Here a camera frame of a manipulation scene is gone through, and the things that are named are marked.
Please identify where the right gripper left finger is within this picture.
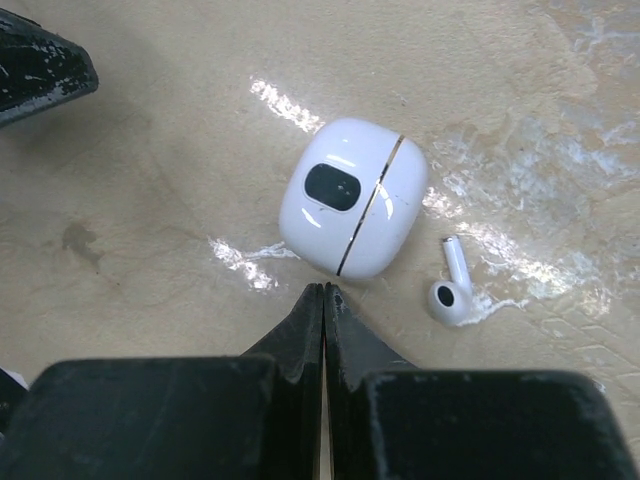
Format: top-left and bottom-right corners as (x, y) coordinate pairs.
(1, 284), (323, 479)

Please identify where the small white case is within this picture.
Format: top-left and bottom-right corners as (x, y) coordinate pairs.
(279, 118), (428, 280)

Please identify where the white earbud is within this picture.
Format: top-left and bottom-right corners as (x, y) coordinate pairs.
(427, 235), (473, 326)

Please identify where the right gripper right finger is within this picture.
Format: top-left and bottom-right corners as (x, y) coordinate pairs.
(323, 284), (639, 479)

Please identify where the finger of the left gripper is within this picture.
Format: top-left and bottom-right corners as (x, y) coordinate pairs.
(0, 9), (99, 127)

